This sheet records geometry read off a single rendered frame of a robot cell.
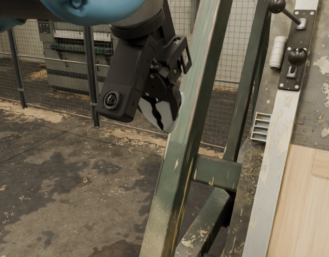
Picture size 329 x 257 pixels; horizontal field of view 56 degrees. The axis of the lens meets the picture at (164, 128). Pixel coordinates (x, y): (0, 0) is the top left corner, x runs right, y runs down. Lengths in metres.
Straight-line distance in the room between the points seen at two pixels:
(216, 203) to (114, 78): 0.98
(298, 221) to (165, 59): 0.51
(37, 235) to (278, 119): 2.04
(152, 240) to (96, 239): 1.52
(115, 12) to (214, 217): 1.11
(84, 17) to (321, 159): 0.68
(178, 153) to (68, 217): 1.86
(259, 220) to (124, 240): 1.63
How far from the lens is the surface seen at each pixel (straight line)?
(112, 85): 0.39
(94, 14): 0.17
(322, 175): 0.78
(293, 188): 0.78
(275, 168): 0.76
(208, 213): 1.25
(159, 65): 0.42
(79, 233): 2.42
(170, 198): 0.81
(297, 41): 0.82
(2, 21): 0.31
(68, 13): 0.17
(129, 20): 0.37
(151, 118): 0.50
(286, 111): 0.78
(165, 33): 0.44
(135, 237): 2.32
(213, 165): 0.87
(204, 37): 0.87
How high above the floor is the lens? 1.56
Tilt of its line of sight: 23 degrees down
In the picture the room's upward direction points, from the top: straight up
